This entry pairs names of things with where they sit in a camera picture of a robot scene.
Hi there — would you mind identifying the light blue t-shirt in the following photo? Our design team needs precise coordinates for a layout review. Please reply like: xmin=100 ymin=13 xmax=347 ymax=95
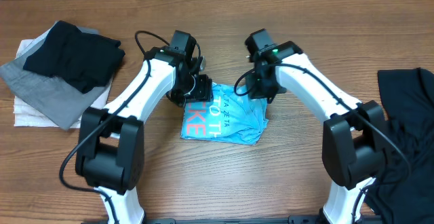
xmin=180 ymin=83 xmax=269 ymax=145

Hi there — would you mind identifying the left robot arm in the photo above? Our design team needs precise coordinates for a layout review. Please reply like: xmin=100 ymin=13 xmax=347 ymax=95
xmin=75 ymin=46 xmax=212 ymax=223

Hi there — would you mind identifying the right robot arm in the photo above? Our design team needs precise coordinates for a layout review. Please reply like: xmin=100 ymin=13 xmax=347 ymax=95
xmin=245 ymin=39 xmax=392 ymax=223

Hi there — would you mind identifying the folded black garment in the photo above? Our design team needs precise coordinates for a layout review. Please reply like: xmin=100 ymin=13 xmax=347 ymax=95
xmin=23 ymin=20 xmax=125 ymax=94

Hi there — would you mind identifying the folded grey garment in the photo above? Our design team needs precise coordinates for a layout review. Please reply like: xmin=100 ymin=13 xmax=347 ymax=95
xmin=1 ymin=31 xmax=111 ymax=130

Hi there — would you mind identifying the black garment pile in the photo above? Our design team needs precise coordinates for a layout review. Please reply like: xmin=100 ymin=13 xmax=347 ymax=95
xmin=366 ymin=68 xmax=433 ymax=223

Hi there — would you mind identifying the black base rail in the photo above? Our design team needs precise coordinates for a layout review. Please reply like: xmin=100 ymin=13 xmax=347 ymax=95
xmin=81 ymin=214 xmax=383 ymax=224

